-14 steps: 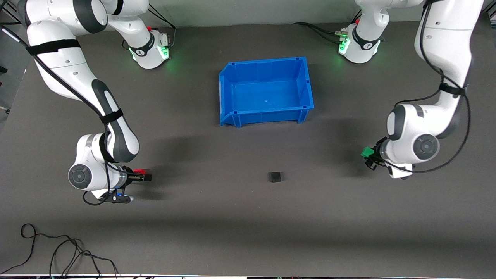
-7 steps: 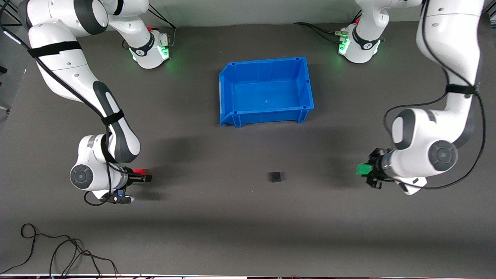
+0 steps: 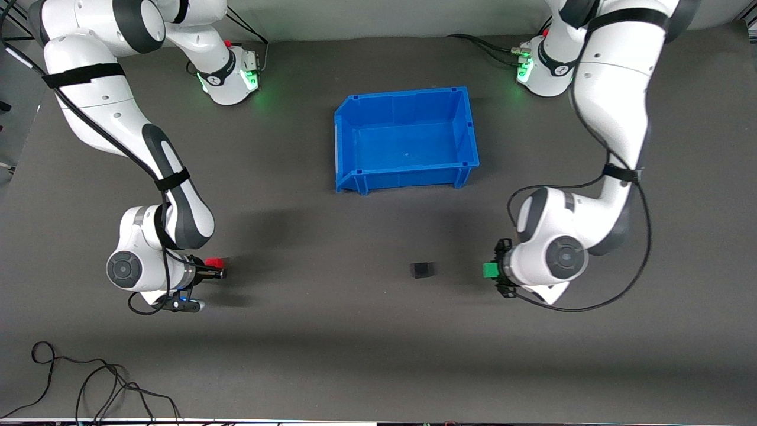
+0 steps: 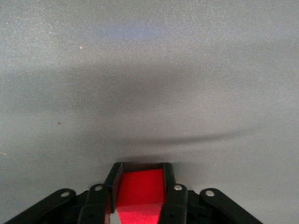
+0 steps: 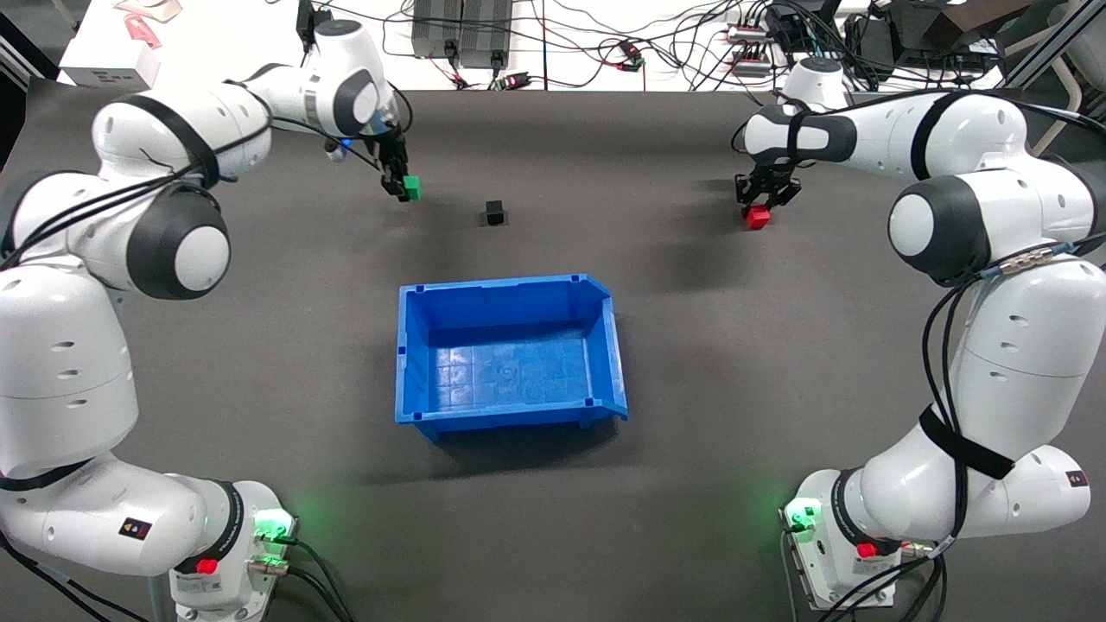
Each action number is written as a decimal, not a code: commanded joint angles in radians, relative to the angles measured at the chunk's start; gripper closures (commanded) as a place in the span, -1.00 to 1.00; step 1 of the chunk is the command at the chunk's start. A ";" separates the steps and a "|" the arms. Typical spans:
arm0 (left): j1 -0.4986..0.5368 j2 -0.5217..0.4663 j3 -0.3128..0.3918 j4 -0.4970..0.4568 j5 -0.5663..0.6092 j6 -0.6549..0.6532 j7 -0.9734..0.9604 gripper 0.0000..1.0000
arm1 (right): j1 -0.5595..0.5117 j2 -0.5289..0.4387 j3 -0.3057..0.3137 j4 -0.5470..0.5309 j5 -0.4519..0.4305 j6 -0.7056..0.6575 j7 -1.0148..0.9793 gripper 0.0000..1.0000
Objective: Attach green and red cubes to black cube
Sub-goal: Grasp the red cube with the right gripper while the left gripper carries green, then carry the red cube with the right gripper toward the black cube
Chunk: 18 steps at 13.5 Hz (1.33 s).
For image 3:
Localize blue plastic storage bin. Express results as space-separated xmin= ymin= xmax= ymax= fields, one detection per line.
xmin=334 ymin=86 xmax=480 ymax=196

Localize black tangled cable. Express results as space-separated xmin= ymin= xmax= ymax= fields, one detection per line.
xmin=76 ymin=366 xmax=183 ymax=425

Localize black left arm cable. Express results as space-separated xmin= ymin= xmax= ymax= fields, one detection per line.
xmin=507 ymin=12 xmax=653 ymax=313

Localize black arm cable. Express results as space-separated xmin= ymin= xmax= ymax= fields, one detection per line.
xmin=507 ymin=12 xmax=653 ymax=313
xmin=0 ymin=27 xmax=205 ymax=316

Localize thin black looped cable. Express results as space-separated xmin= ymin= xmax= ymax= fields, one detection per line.
xmin=0 ymin=341 xmax=128 ymax=418

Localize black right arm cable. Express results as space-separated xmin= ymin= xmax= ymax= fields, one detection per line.
xmin=0 ymin=27 xmax=205 ymax=316

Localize black left base cables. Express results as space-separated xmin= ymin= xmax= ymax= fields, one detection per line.
xmin=447 ymin=15 xmax=554 ymax=67

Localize black base cables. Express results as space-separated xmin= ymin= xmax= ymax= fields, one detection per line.
xmin=447 ymin=15 xmax=554 ymax=67
xmin=222 ymin=6 xmax=270 ymax=73

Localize black right base cables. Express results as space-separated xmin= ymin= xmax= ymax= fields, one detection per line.
xmin=222 ymin=6 xmax=270 ymax=73

